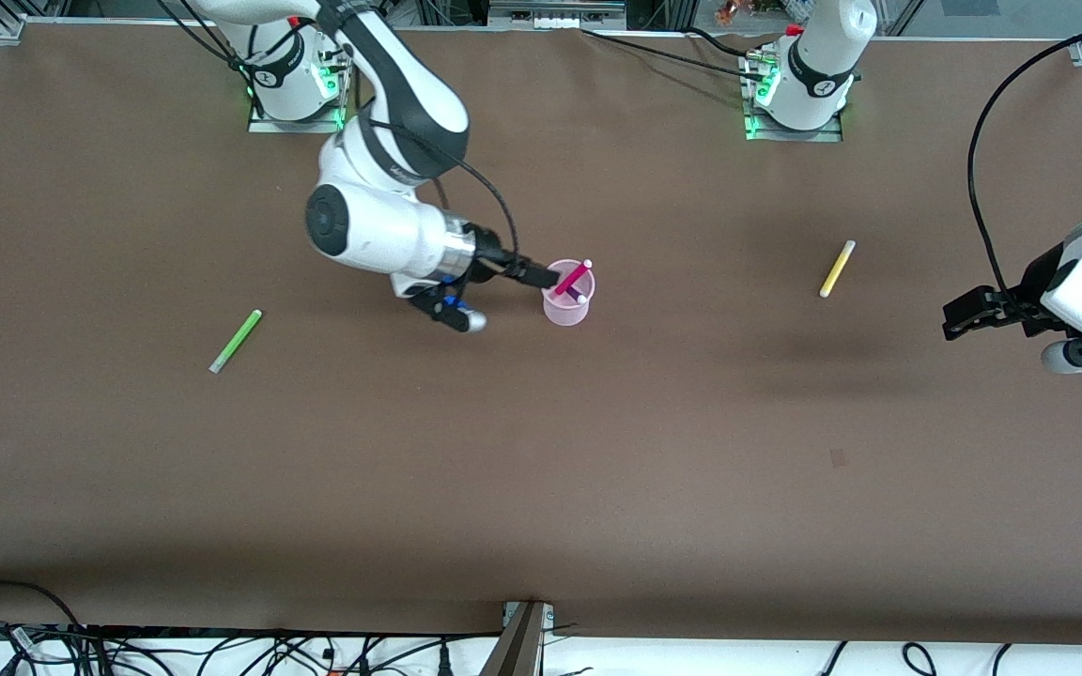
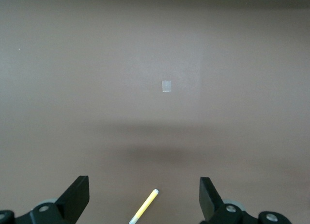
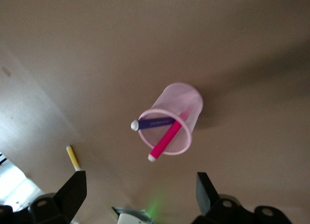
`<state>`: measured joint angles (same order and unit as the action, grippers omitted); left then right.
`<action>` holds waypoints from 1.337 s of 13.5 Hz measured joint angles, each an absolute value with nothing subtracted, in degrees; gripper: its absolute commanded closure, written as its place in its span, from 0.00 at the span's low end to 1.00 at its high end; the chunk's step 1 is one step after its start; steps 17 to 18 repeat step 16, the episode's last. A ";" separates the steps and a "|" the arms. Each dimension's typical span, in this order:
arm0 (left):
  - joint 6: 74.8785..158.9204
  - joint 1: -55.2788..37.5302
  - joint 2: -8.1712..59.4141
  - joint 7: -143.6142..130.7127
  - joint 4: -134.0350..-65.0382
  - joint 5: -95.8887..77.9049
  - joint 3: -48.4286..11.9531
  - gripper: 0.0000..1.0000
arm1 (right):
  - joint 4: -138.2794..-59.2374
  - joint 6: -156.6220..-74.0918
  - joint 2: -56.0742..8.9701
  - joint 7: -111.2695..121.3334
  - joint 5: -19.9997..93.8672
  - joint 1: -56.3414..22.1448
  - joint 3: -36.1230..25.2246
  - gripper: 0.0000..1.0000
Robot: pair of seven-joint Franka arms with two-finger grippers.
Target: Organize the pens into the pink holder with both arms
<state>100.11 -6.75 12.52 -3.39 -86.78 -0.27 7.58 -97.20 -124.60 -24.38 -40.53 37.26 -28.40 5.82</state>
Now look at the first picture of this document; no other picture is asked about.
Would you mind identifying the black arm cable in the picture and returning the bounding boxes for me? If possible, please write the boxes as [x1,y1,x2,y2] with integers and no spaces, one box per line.
[161,0,521,269]
[967,23,1082,306]

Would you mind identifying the tangled black floor cables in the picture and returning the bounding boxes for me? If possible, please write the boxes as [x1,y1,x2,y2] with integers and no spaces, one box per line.
[81,634,504,676]

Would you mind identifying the yellow marker pen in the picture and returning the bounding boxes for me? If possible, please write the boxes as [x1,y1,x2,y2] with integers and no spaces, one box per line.
[820,240,857,299]

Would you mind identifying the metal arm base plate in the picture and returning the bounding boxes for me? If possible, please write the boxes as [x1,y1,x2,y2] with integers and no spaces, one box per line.
[741,52,844,144]
[248,42,347,134]

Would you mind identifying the thick black floor cable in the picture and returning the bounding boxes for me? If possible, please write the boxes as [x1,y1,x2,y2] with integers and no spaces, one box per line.
[0,580,96,651]

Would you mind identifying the long black table cable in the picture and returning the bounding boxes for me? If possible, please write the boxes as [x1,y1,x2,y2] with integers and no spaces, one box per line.
[581,28,767,81]

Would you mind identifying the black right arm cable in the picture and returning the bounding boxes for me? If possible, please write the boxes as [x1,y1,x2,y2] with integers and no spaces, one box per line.
[161,0,521,269]

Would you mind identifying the metal table edge bracket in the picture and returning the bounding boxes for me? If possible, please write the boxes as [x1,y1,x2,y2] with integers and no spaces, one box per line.
[480,601,556,676]

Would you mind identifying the pink plastic cup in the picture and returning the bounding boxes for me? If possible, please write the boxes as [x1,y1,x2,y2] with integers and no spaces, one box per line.
[541,259,596,327]

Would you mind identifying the short black table cable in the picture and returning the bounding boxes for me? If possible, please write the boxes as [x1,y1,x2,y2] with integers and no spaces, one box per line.
[687,26,750,59]

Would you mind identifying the green marker pen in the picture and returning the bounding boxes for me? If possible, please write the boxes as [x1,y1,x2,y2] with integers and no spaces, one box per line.
[209,309,263,374]

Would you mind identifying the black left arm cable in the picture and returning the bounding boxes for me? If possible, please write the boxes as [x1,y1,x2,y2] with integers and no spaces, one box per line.
[967,23,1082,306]

